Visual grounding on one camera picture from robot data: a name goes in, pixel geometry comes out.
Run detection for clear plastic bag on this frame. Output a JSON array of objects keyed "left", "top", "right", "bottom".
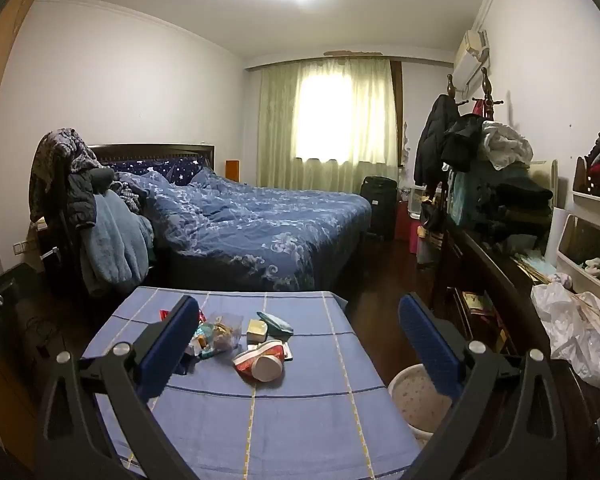
[{"left": 207, "top": 312, "right": 244, "bottom": 352}]

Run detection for star-patterned blue pillow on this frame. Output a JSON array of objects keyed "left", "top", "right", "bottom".
[{"left": 102, "top": 156, "right": 213, "bottom": 182}]

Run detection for dark wooden headboard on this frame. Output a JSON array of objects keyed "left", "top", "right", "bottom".
[{"left": 87, "top": 144, "right": 216, "bottom": 171}]

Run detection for colourful boxes on shelf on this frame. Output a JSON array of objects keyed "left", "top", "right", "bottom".
[{"left": 447, "top": 287, "right": 512, "bottom": 356}]

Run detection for pale green curtain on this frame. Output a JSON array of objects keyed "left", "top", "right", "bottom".
[{"left": 257, "top": 57, "right": 398, "bottom": 193}]

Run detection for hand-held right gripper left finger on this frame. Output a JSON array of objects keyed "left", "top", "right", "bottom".
[{"left": 36, "top": 295, "right": 201, "bottom": 480}]

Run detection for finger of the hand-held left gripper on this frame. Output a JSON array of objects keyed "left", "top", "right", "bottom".
[{"left": 0, "top": 262, "right": 32, "bottom": 361}]

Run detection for light blue fleece robe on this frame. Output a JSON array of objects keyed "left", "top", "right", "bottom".
[{"left": 80, "top": 192, "right": 154, "bottom": 298}]

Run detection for dark wooden dresser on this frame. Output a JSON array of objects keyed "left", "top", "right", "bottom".
[{"left": 430, "top": 220, "right": 600, "bottom": 480}]

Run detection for green foil packet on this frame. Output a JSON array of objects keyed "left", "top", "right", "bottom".
[{"left": 256, "top": 311, "right": 295, "bottom": 337}]

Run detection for white storage bin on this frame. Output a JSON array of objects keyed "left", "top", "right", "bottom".
[
  {"left": 572, "top": 155, "right": 600, "bottom": 222},
  {"left": 555, "top": 212, "right": 600, "bottom": 311}
]

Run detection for crushed red white paper cup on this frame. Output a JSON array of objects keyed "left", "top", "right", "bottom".
[{"left": 232, "top": 340, "right": 286, "bottom": 383}]

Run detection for blue patterned duvet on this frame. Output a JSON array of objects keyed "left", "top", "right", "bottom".
[{"left": 115, "top": 169, "right": 373, "bottom": 292}]

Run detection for dark puffer jacket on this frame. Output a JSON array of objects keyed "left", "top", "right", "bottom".
[{"left": 65, "top": 165, "right": 116, "bottom": 232}]

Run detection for clear storage box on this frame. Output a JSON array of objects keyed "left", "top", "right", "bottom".
[{"left": 407, "top": 185, "right": 429, "bottom": 221}]

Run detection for white crumpled cloth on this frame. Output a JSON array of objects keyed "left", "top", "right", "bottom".
[{"left": 482, "top": 120, "right": 534, "bottom": 171}]

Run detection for white air conditioner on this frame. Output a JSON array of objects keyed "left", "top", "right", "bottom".
[{"left": 452, "top": 30, "right": 492, "bottom": 93}]

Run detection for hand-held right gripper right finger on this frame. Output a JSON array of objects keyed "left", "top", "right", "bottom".
[{"left": 398, "top": 292, "right": 567, "bottom": 480}]

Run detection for pink storage box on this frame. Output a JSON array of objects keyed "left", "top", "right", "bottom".
[{"left": 395, "top": 200, "right": 422, "bottom": 256}]

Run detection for red snack wrapper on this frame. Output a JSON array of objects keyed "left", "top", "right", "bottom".
[{"left": 159, "top": 308, "right": 207, "bottom": 322}]

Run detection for white plastic bag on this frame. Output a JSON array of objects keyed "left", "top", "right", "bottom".
[{"left": 530, "top": 282, "right": 600, "bottom": 388}]

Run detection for small box with gold top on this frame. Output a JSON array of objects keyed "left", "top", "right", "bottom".
[{"left": 246, "top": 319, "right": 269, "bottom": 345}]

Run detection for grey patterned jacket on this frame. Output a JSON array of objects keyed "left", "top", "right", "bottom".
[{"left": 30, "top": 129, "right": 101, "bottom": 222}]

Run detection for silver pill blister pack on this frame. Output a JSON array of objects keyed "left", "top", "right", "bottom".
[{"left": 247, "top": 342, "right": 295, "bottom": 362}]

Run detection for black jacket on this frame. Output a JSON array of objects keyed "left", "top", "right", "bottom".
[{"left": 440, "top": 115, "right": 487, "bottom": 173}]

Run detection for wooden coat rack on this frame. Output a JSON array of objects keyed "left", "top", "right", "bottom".
[{"left": 447, "top": 67, "right": 497, "bottom": 122}]

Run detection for white plastic wastebasket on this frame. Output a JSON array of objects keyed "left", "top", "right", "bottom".
[{"left": 387, "top": 364, "right": 456, "bottom": 447}]

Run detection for black suitcase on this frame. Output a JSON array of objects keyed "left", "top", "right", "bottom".
[{"left": 360, "top": 176, "right": 398, "bottom": 241}]

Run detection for teal printed bag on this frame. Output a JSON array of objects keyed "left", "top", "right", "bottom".
[{"left": 450, "top": 170, "right": 482, "bottom": 227}]

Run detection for pile of dark folded clothes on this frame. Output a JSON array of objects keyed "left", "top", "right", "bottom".
[{"left": 472, "top": 162, "right": 554, "bottom": 257}]

